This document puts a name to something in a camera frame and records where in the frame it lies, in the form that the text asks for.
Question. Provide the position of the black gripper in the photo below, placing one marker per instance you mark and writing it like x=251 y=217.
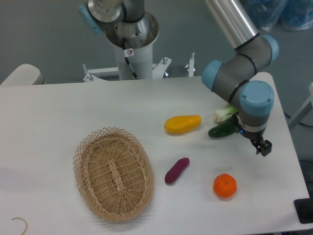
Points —
x=254 y=134

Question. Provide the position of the dark green cucumber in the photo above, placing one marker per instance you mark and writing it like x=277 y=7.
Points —
x=224 y=129

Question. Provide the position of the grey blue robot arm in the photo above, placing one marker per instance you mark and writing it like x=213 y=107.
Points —
x=232 y=81

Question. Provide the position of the green bok choy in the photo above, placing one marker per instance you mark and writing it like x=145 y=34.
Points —
x=224 y=113

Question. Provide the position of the orange mandarin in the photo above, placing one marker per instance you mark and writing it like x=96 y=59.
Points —
x=225 y=185

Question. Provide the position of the black device at table edge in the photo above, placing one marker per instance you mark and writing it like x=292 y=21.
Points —
x=304 y=210

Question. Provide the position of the yellow papaya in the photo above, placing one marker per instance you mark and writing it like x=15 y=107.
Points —
x=182 y=124

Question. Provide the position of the purple sweet potato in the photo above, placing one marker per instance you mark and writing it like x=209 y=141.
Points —
x=176 y=170

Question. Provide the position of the blue plastic bag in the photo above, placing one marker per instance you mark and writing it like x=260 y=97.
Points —
x=294 y=15

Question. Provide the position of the woven wicker basket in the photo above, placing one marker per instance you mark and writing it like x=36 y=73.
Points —
x=113 y=174

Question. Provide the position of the white chair armrest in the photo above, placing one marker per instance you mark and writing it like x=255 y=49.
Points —
x=24 y=75

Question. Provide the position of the white frame leg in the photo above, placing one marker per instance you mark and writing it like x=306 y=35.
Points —
x=302 y=111

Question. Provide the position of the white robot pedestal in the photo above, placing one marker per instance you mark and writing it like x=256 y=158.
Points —
x=133 y=46

